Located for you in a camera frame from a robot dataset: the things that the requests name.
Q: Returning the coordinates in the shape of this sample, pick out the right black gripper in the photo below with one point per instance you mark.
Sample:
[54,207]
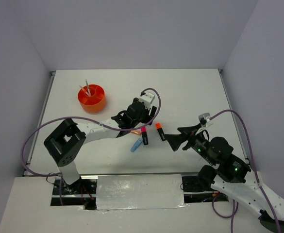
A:
[187,133]

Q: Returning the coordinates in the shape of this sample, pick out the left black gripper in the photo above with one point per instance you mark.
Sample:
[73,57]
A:
[148,118]

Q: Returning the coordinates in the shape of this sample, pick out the orange black highlighter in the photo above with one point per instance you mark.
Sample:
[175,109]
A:
[160,131]

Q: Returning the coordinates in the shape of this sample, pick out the pink black highlighter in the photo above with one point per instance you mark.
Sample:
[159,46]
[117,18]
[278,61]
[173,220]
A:
[144,136]

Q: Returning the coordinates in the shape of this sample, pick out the translucent blue correction tape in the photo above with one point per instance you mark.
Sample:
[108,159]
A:
[136,144]

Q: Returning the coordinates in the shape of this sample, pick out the clear green pen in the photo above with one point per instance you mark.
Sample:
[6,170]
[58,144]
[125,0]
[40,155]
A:
[87,87]

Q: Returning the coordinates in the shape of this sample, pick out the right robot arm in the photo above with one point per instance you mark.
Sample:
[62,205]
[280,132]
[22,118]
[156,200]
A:
[231,176]

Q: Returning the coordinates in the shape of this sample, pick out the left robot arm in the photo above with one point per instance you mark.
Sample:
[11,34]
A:
[64,143]

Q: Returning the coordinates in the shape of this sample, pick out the orange round desk organizer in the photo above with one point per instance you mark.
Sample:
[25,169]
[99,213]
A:
[94,103]

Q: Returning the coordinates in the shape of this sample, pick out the silver taped plate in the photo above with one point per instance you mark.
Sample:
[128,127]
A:
[139,192]

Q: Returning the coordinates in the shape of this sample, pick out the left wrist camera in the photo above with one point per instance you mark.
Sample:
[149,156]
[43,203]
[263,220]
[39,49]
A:
[147,99]

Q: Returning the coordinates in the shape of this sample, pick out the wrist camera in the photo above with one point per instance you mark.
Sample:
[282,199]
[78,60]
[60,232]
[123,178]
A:
[147,99]
[205,122]

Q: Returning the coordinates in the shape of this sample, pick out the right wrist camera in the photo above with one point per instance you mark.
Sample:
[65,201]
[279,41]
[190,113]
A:
[205,122]

